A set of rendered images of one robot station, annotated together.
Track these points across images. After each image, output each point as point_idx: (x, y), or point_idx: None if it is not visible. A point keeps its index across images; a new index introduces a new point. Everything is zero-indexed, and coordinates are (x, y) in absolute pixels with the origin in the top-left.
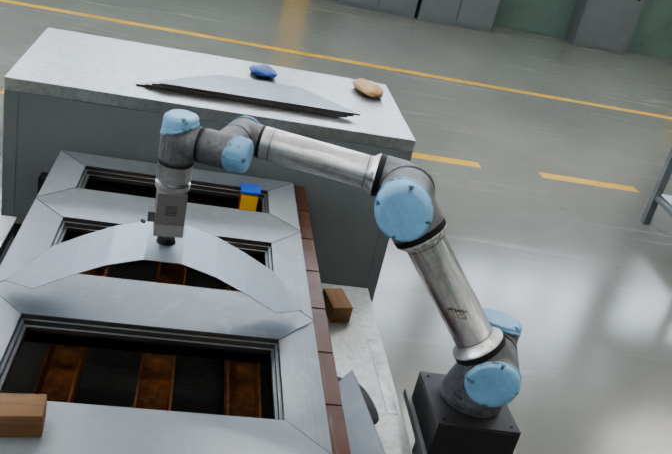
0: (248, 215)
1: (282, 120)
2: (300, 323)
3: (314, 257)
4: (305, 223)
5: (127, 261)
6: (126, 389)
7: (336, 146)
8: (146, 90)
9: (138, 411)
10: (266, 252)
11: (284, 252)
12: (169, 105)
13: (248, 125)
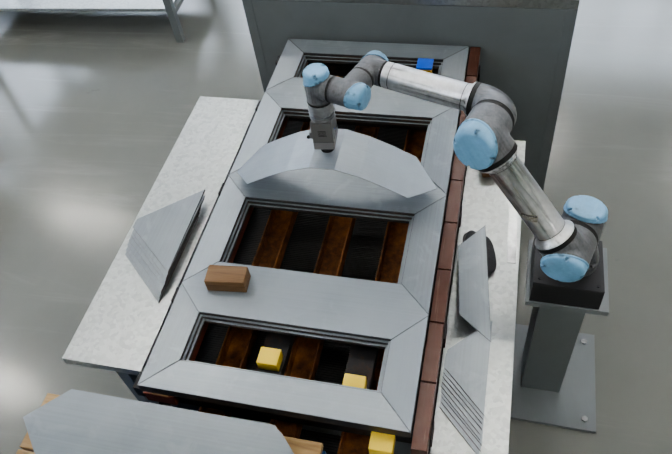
0: None
1: None
2: (435, 198)
3: None
4: None
5: (299, 168)
6: None
7: (438, 78)
8: None
9: (305, 274)
10: (428, 125)
11: (440, 127)
12: None
13: (371, 64)
